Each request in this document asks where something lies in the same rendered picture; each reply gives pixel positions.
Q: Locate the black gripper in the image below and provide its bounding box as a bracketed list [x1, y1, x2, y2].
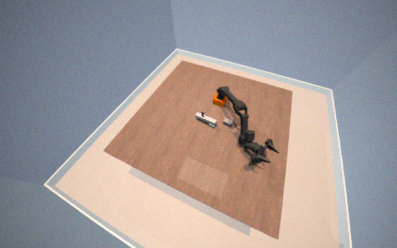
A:
[250, 139, 279, 164]

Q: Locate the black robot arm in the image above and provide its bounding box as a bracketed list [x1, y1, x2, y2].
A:
[217, 86, 255, 150]

